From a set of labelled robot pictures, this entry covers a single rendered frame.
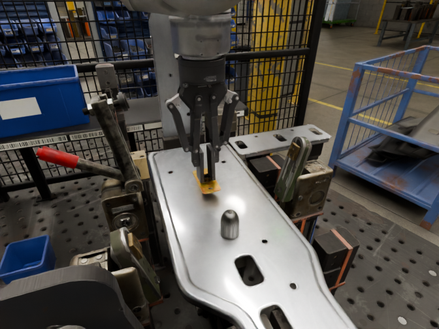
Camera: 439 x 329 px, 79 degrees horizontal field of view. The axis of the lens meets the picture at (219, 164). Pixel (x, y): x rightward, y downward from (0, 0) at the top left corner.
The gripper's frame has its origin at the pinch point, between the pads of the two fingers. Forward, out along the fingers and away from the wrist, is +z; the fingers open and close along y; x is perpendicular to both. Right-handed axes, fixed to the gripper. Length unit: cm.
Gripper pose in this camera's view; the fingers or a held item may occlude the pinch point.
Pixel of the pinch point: (205, 163)
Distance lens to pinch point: 52.7
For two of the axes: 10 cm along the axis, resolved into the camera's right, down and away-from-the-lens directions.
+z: 0.0, 8.4, 5.4
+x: -3.4, -5.1, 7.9
